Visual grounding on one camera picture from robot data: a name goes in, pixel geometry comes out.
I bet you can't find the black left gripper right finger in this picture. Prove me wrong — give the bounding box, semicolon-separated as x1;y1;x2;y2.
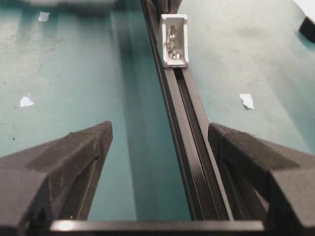
208;122;315;236

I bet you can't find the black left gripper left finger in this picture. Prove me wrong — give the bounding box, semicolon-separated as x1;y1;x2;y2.
0;121;113;236

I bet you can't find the white tape scrap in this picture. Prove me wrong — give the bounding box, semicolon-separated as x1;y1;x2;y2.
38;11;50;22
20;93;34;108

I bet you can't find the black object at right edge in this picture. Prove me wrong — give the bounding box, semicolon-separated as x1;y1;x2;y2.
299;16;315;43

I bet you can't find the white tape scrap upper left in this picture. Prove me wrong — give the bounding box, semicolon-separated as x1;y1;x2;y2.
38;11;50;22

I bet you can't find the black aluminium extrusion rail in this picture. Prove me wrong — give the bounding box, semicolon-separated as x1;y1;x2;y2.
141;0;234;221

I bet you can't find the white tape piece near rail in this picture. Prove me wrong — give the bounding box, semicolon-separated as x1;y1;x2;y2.
239;93;254;110

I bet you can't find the silver metal corner bracket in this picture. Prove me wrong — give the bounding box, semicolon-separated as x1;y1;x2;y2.
157;14;189;68

